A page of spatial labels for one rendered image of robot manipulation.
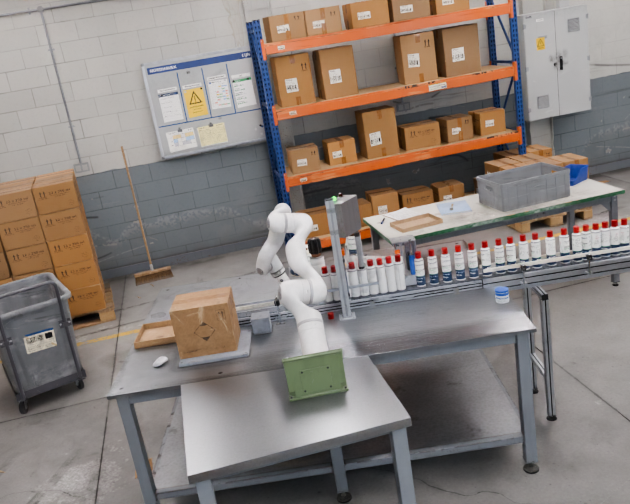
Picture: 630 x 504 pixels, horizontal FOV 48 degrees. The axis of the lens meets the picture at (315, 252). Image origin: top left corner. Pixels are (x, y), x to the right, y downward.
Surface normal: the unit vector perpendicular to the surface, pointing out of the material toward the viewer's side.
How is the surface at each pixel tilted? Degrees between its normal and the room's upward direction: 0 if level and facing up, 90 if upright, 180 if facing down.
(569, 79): 90
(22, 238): 91
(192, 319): 90
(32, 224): 90
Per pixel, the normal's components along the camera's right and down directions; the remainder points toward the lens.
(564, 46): 0.21, 0.27
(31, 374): 0.52, 0.24
